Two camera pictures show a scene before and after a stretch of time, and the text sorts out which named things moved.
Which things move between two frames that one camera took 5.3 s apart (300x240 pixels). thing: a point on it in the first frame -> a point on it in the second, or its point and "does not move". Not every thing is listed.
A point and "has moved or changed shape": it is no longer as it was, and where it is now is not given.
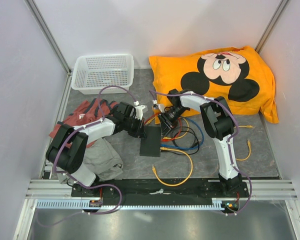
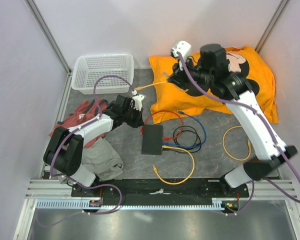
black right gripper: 166,124 -> 179,78
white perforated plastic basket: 90,73 does not move
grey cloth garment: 99,160 does not move
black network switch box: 150,146 does not move
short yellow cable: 168,138 has moved or changed shape
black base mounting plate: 158,189 does not move
